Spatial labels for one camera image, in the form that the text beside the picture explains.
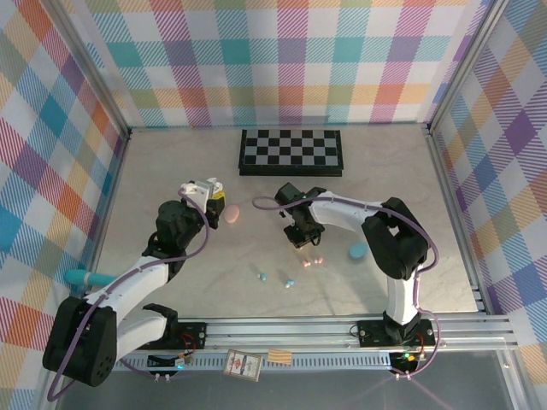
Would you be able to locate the folded black chessboard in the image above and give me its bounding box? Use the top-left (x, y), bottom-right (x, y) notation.
top-left (238, 129), bottom-right (345, 178)

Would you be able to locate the playing card box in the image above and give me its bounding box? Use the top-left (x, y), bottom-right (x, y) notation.
top-left (222, 348), bottom-right (262, 381)

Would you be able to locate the black controller board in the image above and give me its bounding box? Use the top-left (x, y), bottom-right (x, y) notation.
top-left (391, 350), bottom-right (424, 372)
top-left (147, 352), bottom-right (194, 372)

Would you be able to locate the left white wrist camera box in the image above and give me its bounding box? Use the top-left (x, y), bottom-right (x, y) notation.
top-left (179, 179), bottom-right (214, 202)

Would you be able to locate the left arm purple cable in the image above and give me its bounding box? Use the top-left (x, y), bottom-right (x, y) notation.
top-left (45, 190), bottom-right (211, 402)

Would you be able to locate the aluminium side rail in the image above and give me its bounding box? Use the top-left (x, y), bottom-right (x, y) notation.
top-left (76, 130), bottom-right (132, 321)
top-left (426, 127), bottom-right (491, 315)

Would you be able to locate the aluminium mounting rail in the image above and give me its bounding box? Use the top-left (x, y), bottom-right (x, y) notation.
top-left (45, 313), bottom-right (519, 355)

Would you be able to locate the teal plastic handle tool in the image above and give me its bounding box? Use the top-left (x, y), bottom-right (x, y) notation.
top-left (65, 268), bottom-right (117, 288)

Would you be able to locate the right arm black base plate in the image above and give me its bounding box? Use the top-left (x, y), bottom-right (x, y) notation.
top-left (356, 319), bottom-right (438, 348)

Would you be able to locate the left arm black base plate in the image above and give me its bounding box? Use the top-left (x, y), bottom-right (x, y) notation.
top-left (157, 322), bottom-right (209, 352)

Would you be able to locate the slotted grey cable tray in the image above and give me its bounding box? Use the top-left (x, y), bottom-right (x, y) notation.
top-left (67, 356), bottom-right (397, 372)

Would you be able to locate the aluminium frame post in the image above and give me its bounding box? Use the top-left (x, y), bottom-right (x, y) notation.
top-left (53, 0), bottom-right (132, 138)
top-left (426, 0), bottom-right (510, 137)

